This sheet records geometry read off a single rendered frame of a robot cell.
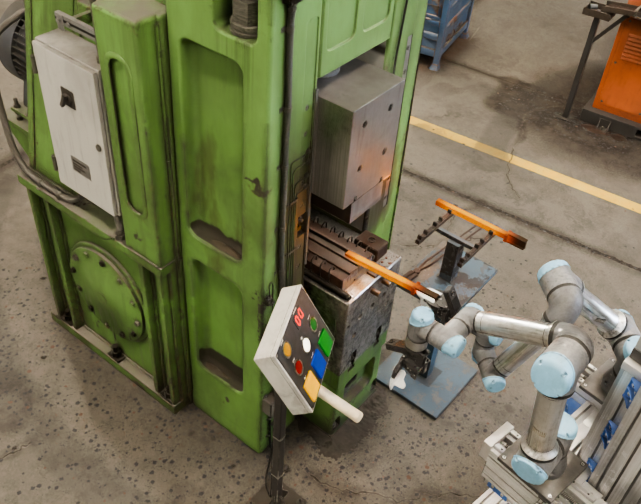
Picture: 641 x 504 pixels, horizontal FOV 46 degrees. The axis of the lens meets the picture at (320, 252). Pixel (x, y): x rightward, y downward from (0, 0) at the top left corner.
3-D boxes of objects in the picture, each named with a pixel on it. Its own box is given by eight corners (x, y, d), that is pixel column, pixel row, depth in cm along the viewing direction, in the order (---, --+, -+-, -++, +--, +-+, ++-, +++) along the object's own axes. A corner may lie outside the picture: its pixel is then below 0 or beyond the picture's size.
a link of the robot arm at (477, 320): (605, 317, 218) (462, 294, 252) (588, 338, 211) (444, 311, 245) (609, 350, 222) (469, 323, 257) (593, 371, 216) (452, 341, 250)
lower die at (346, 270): (370, 267, 311) (373, 252, 305) (341, 292, 299) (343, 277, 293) (292, 223, 329) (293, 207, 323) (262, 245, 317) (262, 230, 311)
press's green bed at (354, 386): (376, 391, 378) (388, 328, 347) (331, 439, 355) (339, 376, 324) (292, 336, 402) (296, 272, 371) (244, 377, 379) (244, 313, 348)
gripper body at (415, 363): (414, 382, 255) (419, 359, 247) (395, 366, 260) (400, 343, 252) (429, 371, 259) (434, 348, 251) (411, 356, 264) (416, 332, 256)
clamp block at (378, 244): (387, 252, 318) (389, 241, 314) (375, 263, 313) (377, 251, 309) (364, 240, 324) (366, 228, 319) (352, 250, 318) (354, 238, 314)
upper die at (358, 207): (380, 199, 287) (383, 179, 281) (349, 224, 275) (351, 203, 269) (296, 156, 305) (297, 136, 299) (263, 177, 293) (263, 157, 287)
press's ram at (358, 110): (403, 164, 289) (419, 70, 263) (343, 210, 266) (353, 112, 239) (318, 122, 307) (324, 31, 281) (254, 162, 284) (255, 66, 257)
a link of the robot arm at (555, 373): (561, 465, 244) (595, 346, 211) (539, 496, 235) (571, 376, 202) (528, 446, 251) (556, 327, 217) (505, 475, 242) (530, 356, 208)
